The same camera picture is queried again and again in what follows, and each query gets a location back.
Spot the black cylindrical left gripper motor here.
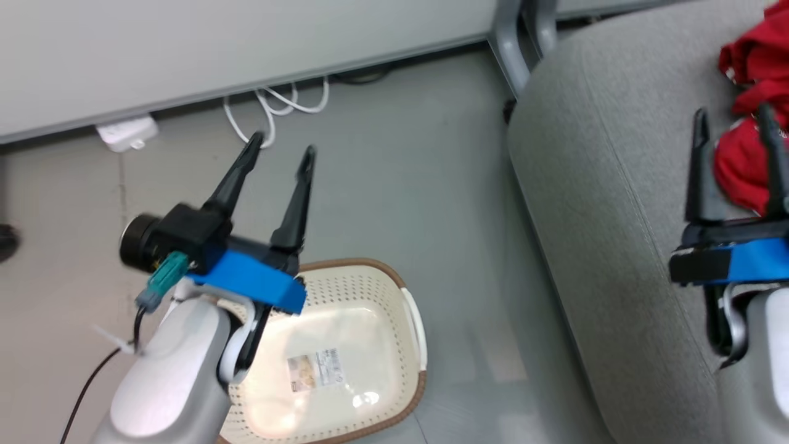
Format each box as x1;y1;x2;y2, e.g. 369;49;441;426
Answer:
119;213;164;272

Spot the black floor cable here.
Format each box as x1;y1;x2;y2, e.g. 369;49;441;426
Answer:
333;67;390;85

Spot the white power strip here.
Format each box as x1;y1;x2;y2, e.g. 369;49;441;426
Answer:
96;116;160;153

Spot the black caster wheel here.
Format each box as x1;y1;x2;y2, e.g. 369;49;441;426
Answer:
0;223;21;263

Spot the white looped cable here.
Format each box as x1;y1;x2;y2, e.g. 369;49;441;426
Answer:
223;77;330;149

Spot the teal left cable connector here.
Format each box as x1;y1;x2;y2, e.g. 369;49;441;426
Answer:
136;251;189;311

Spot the white cable tie tag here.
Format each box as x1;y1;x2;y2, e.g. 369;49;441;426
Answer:
92;326;137;356

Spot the cream laundry basket brown rim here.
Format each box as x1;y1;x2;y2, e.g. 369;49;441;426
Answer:
216;258;428;444

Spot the grey metal frame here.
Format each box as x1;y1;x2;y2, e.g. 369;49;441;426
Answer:
488;0;558;96

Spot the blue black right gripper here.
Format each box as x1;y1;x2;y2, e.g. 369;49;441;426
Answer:
669;103;789;287

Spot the paper sticker label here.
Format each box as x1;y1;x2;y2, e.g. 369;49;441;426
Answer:
287;348;343;392

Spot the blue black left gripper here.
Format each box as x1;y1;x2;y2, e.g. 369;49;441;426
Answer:
185;131;317;315

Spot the grey fabric sofa seat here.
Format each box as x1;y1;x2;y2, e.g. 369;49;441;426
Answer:
507;0;789;444

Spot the red clothing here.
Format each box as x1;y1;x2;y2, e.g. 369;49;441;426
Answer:
713;0;789;216

